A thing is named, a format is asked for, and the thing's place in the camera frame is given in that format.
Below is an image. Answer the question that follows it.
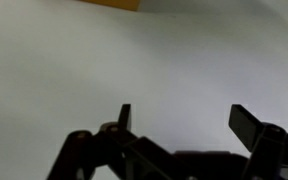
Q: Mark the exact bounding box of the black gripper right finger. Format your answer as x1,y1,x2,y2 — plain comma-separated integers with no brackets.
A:
228,104,288,180

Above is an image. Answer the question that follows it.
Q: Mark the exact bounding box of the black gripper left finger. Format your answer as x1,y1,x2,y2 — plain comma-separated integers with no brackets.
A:
47,103,185,180

